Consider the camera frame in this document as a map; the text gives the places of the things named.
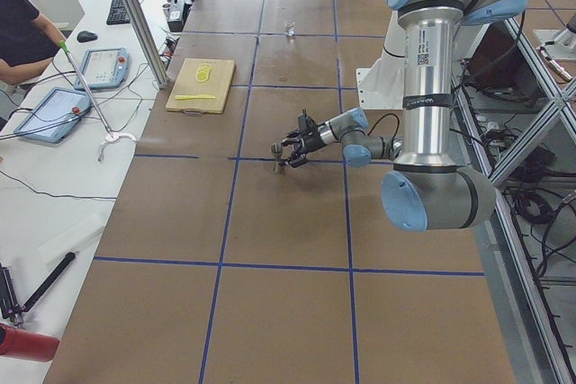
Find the black handheld tool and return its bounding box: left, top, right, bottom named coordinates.
left=1, top=252, right=77, bottom=328

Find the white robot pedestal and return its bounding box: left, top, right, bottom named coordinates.
left=356, top=11, right=405, bottom=110

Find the far blue teach pendant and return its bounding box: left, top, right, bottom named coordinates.
left=79, top=48, right=130, bottom=91

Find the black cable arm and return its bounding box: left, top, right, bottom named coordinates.
left=364, top=112, right=402, bottom=154

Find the black computer mouse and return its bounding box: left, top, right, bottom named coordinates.
left=76, top=31, right=98, bottom=43

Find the red bottle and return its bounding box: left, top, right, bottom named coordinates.
left=1, top=324, right=59, bottom=362

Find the yellow plastic knife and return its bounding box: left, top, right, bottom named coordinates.
left=174, top=94, right=216, bottom=101

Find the grabber stick tool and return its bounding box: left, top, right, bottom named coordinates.
left=58, top=40, right=137, bottom=163

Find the black keyboard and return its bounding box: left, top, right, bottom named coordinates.
left=106, top=0, right=131, bottom=25

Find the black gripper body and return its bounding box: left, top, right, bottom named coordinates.
left=294, top=130, right=325, bottom=155

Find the steel jigger measuring cup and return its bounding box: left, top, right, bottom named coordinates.
left=270, top=143, right=285, bottom=174

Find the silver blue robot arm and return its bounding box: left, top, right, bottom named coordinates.
left=271, top=107, right=401, bottom=172
left=382, top=0, right=528, bottom=231

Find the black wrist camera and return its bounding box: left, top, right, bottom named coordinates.
left=297, top=109, right=317, bottom=136

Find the blue teach pendant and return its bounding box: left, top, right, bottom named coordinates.
left=13, top=87, right=92, bottom=144
left=79, top=48, right=130, bottom=91

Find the near blue teach pendant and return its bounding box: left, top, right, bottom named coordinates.
left=13, top=87, right=92, bottom=144

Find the clear glass shaker cup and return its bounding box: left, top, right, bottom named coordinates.
left=284, top=22, right=295, bottom=39

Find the bamboo cutting board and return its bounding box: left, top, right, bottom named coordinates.
left=166, top=58, right=236, bottom=114

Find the aluminium frame post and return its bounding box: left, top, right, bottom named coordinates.
left=123, top=0, right=168, bottom=89

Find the person in black shirt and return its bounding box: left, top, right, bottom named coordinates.
left=1, top=0, right=66, bottom=85

